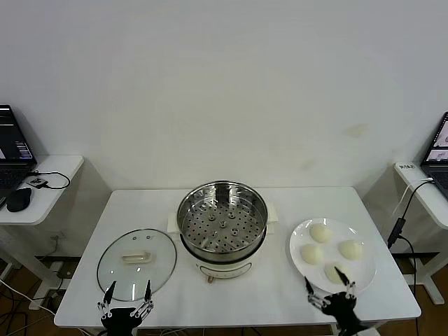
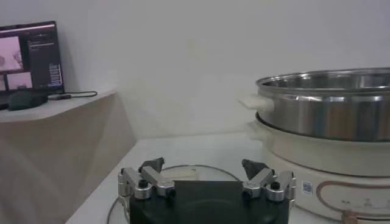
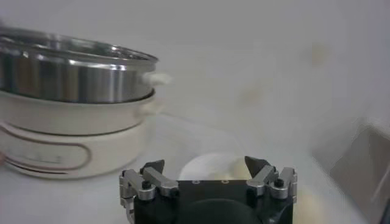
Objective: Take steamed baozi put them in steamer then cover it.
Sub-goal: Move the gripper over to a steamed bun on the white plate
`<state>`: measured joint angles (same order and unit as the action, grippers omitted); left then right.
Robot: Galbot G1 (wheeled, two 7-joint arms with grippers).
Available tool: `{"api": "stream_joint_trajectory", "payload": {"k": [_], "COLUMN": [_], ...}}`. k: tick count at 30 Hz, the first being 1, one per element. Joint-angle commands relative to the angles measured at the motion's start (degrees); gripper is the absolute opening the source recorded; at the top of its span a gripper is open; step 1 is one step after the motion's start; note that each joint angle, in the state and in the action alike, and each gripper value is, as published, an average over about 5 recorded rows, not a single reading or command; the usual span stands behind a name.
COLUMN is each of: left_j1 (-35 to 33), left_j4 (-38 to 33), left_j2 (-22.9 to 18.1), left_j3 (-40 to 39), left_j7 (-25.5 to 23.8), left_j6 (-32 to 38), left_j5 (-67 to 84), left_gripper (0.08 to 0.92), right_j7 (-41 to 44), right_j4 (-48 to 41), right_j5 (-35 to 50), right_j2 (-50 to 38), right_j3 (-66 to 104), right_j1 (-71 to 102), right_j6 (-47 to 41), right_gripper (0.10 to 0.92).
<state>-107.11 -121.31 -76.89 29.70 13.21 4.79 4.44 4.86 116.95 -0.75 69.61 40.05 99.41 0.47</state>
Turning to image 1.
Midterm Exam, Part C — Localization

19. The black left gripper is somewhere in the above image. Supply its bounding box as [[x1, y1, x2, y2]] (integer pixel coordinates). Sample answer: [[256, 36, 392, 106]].
[[97, 279, 155, 336]]

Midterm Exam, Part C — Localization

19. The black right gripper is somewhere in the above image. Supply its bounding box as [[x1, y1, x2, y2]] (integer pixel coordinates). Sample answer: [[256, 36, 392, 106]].
[[303, 266, 365, 333]]

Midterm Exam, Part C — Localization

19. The white steamed baozi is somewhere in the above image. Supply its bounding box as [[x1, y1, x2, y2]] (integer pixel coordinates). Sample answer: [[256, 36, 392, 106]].
[[338, 239, 365, 260], [309, 223, 334, 243], [300, 244, 325, 265], [323, 262, 351, 284]]

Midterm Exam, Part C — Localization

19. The round glass pot lid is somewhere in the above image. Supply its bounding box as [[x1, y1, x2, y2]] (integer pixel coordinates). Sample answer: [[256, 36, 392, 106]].
[[97, 228, 178, 302]]

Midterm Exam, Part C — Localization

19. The stainless steel steamer basket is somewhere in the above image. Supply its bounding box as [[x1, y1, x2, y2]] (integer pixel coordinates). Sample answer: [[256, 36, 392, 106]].
[[176, 180, 270, 253]]

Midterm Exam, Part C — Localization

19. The white round plate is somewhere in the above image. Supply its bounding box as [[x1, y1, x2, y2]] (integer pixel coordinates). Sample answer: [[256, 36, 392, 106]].
[[288, 217, 378, 295]]

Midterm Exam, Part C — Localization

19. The cream electric cooker pot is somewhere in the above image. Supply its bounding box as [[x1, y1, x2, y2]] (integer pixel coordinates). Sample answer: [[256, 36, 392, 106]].
[[167, 201, 282, 285]]

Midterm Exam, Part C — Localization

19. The white side desk with mouse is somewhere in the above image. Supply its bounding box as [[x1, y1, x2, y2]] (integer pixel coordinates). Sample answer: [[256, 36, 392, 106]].
[[0, 155, 85, 311]]

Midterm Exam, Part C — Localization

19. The white side desk with label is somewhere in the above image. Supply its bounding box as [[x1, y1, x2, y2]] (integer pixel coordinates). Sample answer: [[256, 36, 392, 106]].
[[393, 162, 448, 305]]

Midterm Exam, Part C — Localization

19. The black computer mouse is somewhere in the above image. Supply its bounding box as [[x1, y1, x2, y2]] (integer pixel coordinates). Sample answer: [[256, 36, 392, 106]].
[[6, 187, 32, 213]]

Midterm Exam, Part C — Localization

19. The black laptop with picture screen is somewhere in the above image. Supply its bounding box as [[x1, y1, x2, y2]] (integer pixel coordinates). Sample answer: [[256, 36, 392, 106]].
[[419, 111, 448, 199]]

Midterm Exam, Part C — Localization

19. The black laptop with code screen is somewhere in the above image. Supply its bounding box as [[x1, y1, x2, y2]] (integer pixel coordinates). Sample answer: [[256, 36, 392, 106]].
[[0, 104, 38, 200]]

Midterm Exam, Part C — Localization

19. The black cable with adapter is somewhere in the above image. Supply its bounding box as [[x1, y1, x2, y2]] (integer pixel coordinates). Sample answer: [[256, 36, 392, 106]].
[[386, 180, 437, 295]]

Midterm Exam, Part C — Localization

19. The white floor cable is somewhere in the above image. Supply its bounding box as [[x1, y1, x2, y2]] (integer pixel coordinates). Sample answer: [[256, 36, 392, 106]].
[[0, 278, 53, 312]]

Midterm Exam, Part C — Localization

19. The white laptop cable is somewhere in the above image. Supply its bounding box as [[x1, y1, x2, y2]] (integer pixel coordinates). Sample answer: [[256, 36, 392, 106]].
[[391, 177, 435, 216]]

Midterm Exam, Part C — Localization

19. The black looped hub cable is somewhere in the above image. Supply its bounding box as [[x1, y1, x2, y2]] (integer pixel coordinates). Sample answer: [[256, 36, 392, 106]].
[[29, 170, 71, 190]]

